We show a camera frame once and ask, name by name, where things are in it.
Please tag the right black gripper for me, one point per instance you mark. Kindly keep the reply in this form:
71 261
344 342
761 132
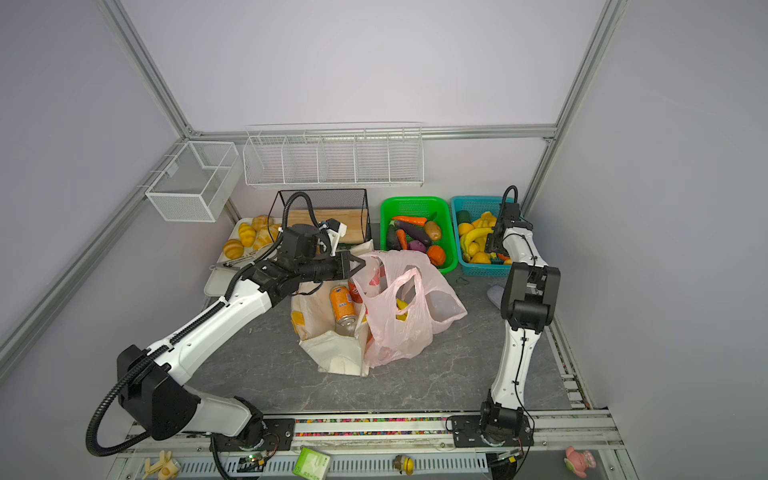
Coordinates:
491 246

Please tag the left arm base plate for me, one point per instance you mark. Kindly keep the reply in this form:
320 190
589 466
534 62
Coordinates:
272 434

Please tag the yellow toy banana pieces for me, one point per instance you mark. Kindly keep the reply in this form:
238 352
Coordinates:
164 468

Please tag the green plastic basket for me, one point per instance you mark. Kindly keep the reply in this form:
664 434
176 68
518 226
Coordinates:
430 207

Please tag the white canvas tote bag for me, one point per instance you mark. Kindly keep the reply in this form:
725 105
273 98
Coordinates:
313 321

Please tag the white mesh wall box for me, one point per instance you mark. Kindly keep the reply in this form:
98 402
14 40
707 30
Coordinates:
197 182

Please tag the white bread tray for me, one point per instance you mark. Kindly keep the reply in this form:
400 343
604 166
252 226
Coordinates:
218 280

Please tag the croissant bread middle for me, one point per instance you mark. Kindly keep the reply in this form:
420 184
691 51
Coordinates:
247 234

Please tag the teal plastic basket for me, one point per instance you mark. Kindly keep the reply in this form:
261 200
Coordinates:
475 206

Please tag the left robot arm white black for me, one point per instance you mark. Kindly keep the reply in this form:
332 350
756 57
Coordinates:
152 383

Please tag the orange soda can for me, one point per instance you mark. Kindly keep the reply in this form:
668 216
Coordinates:
344 311

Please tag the pink toy figure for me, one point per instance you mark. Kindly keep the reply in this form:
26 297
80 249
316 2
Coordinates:
579 462

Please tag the green small box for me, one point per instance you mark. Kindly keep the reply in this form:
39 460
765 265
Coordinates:
312 464

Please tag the dark purple eggplant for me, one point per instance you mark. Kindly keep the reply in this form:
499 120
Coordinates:
415 232

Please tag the brown potato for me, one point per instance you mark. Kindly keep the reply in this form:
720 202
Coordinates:
433 231

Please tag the grey oval pad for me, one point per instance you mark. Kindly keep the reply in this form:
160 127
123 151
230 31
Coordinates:
495 295

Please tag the croissant bread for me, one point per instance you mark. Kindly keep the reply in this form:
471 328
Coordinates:
266 230
247 234
233 249

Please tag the croissant bread right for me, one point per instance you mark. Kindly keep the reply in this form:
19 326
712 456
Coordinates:
266 230

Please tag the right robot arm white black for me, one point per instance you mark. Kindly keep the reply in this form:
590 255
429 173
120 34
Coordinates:
527 304

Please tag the black wire shelf wooden board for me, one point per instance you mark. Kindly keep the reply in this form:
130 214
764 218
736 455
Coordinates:
348 206

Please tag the orange carrot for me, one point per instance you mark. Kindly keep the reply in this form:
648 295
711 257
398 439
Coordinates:
418 221

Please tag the red cola can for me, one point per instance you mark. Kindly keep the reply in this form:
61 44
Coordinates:
354 292

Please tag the orange pumpkin vegetable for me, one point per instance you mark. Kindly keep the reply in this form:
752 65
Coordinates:
436 255

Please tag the small yellow round toy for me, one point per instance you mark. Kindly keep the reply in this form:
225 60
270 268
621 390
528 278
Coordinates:
404 464

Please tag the yellow banana bunch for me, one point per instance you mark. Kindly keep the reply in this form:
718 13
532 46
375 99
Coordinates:
476 231

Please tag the pink plastic grocery bag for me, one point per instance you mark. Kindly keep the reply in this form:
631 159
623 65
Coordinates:
407 302

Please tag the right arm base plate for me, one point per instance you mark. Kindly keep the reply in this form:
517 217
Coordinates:
467 432

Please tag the purple onion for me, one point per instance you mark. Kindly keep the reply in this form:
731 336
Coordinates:
417 245

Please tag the white wire wall basket long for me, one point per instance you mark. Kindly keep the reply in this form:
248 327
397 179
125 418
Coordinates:
334 154

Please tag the croissant bread front left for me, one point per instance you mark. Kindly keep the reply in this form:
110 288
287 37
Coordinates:
233 249

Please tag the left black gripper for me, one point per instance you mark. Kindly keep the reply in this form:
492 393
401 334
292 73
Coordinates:
344 271

